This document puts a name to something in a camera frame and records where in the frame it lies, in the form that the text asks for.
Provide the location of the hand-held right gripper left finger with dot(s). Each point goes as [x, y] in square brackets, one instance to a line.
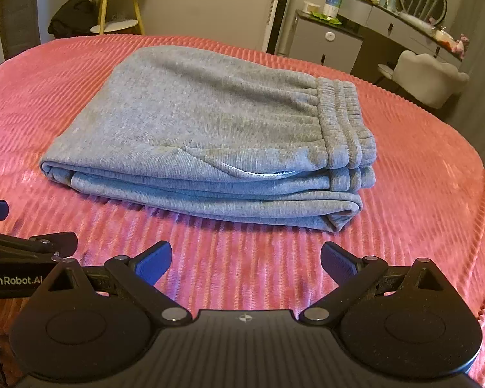
[155, 256]

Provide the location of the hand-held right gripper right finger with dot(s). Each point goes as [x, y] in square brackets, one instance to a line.
[339, 260]

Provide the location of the grey pants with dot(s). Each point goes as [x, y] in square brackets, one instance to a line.
[206, 121]

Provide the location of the pink ribbed blanket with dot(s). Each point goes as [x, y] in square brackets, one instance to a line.
[64, 89]

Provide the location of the dark grey curtain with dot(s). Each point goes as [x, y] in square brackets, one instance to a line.
[20, 12]

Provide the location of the white upholstered chair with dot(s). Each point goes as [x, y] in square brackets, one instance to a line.
[428, 79]

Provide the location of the black bag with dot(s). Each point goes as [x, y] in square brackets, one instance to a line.
[72, 16]

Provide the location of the grey drawer cabinet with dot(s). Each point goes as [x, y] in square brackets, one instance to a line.
[319, 48]

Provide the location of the yellow-legged side table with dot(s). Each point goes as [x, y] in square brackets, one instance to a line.
[117, 26]

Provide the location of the grey vanity desk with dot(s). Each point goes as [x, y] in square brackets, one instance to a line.
[388, 28]

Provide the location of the green cloth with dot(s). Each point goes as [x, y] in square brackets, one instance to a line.
[326, 18]

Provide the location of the pink plush toy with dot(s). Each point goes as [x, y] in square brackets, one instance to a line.
[460, 44]

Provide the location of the blue and white box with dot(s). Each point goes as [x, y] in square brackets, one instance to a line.
[333, 4]

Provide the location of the white standing panel heater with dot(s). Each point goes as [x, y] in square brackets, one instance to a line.
[275, 8]

